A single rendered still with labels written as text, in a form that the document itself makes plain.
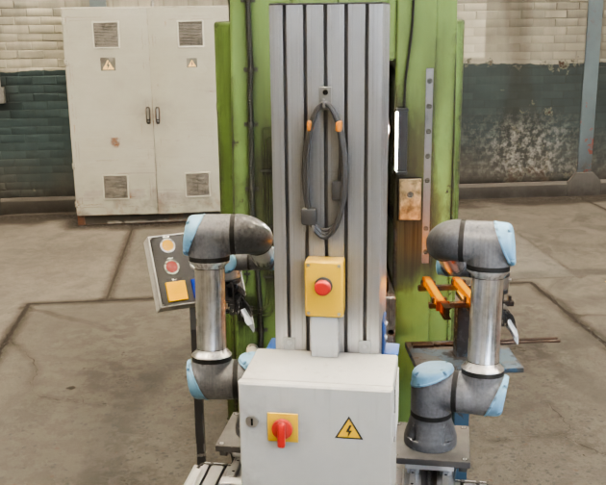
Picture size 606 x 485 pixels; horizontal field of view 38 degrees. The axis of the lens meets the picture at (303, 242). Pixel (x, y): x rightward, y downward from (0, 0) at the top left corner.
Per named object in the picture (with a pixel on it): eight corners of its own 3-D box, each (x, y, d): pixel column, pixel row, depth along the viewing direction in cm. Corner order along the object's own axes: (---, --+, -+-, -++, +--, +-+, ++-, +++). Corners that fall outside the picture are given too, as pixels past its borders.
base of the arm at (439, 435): (457, 455, 241) (458, 422, 239) (402, 451, 243) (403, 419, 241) (456, 430, 255) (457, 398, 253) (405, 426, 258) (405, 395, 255)
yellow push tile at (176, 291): (188, 298, 326) (184, 280, 328) (169, 301, 323) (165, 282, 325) (187, 299, 328) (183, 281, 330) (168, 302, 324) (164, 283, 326)
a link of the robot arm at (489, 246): (454, 404, 250) (464, 216, 242) (508, 410, 246) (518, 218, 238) (449, 418, 239) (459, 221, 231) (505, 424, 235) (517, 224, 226)
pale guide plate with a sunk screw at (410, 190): (420, 219, 356) (421, 179, 352) (398, 220, 356) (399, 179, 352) (419, 218, 358) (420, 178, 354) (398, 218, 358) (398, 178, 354)
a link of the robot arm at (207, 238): (237, 405, 248) (233, 216, 240) (185, 405, 248) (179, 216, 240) (240, 392, 260) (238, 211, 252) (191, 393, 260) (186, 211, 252)
